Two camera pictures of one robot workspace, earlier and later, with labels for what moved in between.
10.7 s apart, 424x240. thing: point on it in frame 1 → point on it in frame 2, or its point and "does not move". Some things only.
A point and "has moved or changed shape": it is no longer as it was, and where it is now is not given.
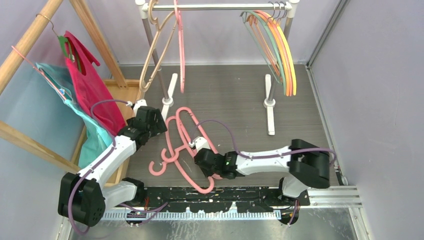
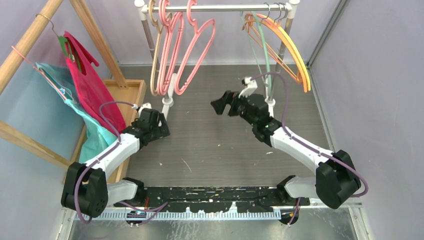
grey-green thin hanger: x=283 y=81 → x=267 y=67
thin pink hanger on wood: x=40 y=73 does not move
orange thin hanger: x=281 y=48 has moved or changed shape
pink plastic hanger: x=187 y=148 → x=178 y=88
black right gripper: x=207 y=173 → x=219 y=105
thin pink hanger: x=289 y=81 → x=275 y=23
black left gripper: x=158 y=127 does not move
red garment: x=97 y=99 does not move
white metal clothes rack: x=271 y=87 does not move
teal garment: x=96 y=142 does not move
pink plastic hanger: x=179 y=20 → x=162 y=88
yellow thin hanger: x=289 y=48 has moved or changed shape
